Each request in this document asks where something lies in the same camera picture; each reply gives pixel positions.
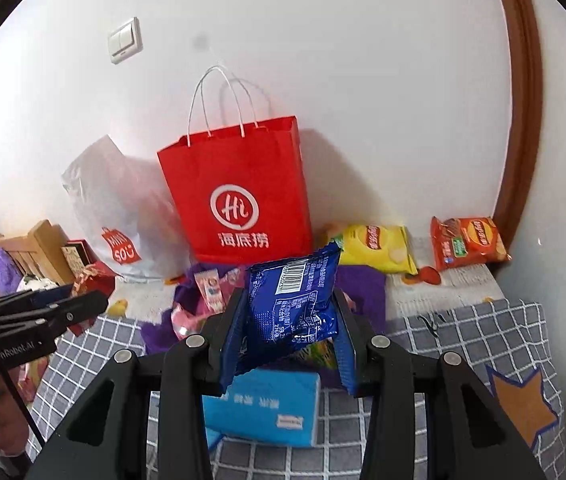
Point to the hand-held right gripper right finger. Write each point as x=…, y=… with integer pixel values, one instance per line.
x=345, y=352

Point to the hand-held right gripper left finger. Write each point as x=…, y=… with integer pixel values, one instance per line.
x=230, y=347

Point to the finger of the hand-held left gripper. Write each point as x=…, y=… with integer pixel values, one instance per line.
x=78, y=310
x=38, y=299

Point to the green snack packet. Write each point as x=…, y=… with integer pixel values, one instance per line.
x=320, y=355

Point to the red snack packet gold print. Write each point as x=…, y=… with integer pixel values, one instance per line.
x=95, y=276

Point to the long pink stick snack packet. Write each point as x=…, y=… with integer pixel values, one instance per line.
x=211, y=290

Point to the blue snack packet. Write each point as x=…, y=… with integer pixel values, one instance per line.
x=288, y=305

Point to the white floral pillow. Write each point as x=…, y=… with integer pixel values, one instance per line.
x=38, y=282

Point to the purple cloth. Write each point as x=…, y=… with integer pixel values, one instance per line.
x=4, y=270

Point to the wooden headboard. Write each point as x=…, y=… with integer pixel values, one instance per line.
x=38, y=247

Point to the red box with patterned front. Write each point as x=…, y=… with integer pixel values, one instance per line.
x=77, y=256

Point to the purple towel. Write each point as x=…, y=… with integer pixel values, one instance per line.
x=363, y=290

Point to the blue tissue pack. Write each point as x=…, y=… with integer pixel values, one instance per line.
x=263, y=405

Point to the yellow chip bag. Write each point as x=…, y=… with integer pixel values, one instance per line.
x=378, y=250

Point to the white plastic shopping bag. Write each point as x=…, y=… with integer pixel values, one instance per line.
x=113, y=200

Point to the grey checked blanket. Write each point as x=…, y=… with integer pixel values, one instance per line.
x=463, y=330

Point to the red paper bag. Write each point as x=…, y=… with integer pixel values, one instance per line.
x=238, y=185

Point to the red chip bag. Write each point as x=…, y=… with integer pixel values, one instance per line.
x=468, y=242

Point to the white wall light switch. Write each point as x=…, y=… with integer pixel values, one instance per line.
x=125, y=40

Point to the brown wooden door frame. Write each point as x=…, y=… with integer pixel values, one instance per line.
x=520, y=110

